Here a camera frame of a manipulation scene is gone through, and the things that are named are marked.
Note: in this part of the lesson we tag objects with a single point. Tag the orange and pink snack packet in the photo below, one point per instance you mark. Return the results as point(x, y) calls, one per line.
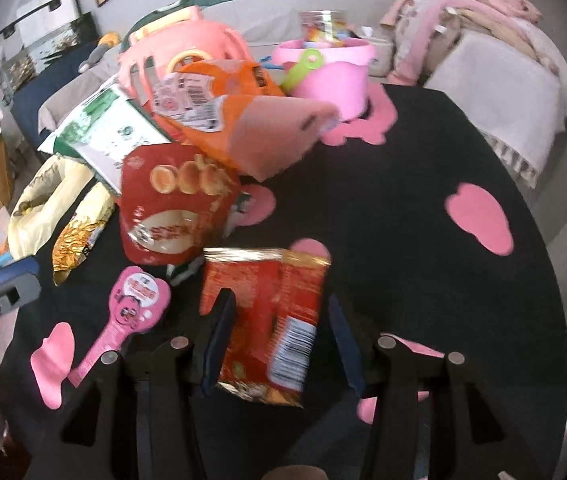
point(243, 120)

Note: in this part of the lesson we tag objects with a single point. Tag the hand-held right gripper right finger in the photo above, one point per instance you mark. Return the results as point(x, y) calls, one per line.
point(342, 355)

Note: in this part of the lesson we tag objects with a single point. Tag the clear plastic jar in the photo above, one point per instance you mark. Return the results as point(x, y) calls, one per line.
point(326, 25)

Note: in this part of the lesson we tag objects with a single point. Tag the black-framed glass tank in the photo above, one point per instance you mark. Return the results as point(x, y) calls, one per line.
point(38, 45)

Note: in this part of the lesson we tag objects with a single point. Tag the gold foil snack packet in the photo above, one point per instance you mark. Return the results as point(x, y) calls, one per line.
point(81, 235)

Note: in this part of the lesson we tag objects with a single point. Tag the green and white snack packet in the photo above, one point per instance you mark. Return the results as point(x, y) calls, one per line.
point(108, 130)

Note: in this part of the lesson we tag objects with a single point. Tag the green toy scoop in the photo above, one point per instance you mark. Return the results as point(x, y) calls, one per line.
point(303, 67)

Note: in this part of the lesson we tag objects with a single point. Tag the pink plastic bucket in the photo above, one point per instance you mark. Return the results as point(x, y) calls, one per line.
point(333, 80)

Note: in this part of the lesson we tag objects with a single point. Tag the white fringed blanket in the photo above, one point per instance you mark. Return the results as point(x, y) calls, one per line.
point(503, 90)

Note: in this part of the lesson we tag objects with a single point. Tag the beige sofa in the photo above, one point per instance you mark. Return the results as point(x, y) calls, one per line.
point(273, 15)

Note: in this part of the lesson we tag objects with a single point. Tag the yellow plastic bag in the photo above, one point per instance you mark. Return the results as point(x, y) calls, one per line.
point(38, 195)

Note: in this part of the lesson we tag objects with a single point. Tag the red foil snack packet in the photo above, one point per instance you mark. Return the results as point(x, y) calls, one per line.
point(263, 305)

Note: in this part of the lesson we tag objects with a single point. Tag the yellow and grey plush toy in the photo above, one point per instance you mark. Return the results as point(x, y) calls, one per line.
point(101, 47)

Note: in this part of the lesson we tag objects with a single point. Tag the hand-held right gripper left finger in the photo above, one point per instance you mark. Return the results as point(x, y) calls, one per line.
point(217, 340)

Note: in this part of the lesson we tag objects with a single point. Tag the coral pink plastic carrier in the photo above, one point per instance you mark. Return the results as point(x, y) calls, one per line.
point(213, 40)

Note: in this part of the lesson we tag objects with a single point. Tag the red cookie packet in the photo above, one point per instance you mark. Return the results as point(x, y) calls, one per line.
point(173, 210)

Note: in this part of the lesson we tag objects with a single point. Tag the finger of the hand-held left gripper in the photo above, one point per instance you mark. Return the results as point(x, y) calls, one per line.
point(18, 280)

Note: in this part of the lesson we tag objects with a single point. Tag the pink lollipop-shaped package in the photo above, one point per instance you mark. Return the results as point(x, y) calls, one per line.
point(136, 297)

